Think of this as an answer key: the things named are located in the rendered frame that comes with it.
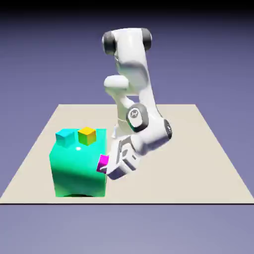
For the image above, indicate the large green box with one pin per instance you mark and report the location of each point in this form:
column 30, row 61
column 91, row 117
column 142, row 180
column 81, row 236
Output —
column 77, row 164

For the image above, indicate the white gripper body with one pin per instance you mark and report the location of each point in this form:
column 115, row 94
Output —
column 117, row 168

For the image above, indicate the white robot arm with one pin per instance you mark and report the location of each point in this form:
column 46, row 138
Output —
column 137, row 65

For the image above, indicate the small cyan cube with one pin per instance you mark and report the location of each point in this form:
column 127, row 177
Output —
column 64, row 137

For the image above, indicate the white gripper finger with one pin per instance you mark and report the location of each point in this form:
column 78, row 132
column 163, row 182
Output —
column 103, row 169

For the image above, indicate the small yellow cube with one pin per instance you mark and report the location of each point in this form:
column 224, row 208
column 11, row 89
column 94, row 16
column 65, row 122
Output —
column 87, row 136

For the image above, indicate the small magenta cube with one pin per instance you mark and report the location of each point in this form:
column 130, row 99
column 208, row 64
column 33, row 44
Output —
column 103, row 161

